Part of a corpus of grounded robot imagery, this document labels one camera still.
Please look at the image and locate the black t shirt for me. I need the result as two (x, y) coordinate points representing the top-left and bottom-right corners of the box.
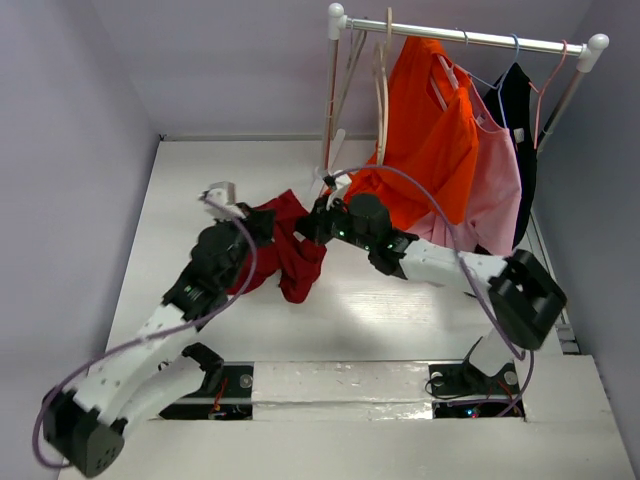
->
(472, 63), (537, 246)

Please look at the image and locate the beige wooden hanger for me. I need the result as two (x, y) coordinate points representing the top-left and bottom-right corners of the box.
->
(372, 7), (393, 165)

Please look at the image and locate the white clothes rack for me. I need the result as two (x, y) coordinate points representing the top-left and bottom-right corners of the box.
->
(310, 3), (610, 199)

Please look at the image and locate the dark red t shirt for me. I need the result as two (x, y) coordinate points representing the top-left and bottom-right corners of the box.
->
(245, 190), (327, 304)

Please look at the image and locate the blue wire hanger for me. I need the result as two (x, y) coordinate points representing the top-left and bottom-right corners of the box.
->
(462, 30), (521, 132)

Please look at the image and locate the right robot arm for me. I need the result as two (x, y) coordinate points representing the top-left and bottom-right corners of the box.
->
(296, 194), (567, 392)

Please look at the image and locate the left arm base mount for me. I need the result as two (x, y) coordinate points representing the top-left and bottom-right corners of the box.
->
(159, 343), (254, 421)

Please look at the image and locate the pink t shirt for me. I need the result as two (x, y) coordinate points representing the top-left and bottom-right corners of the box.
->
(409, 87), (521, 256)

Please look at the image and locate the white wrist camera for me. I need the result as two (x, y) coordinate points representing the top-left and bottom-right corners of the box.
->
(324, 172), (352, 210)
(199, 181), (246, 220)

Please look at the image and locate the pink wire hanger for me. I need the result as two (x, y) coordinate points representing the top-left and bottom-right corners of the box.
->
(528, 39), (570, 151)

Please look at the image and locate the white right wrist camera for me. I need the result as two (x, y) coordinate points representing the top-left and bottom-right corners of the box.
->
(324, 172), (352, 210)

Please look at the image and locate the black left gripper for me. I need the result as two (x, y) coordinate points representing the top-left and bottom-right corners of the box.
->
(213, 203), (275, 290)

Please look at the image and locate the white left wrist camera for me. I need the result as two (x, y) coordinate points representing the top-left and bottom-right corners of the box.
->
(199, 181), (246, 220)

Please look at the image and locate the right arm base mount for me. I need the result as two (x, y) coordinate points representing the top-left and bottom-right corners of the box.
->
(425, 337), (524, 419)

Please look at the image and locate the orange t shirt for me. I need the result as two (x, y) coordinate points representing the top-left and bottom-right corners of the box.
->
(344, 36), (480, 229)

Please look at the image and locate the white plastic hanger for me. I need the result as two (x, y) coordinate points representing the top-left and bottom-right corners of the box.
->
(429, 54), (459, 111)

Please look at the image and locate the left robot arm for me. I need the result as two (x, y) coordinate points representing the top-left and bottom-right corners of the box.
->
(32, 203), (276, 479)

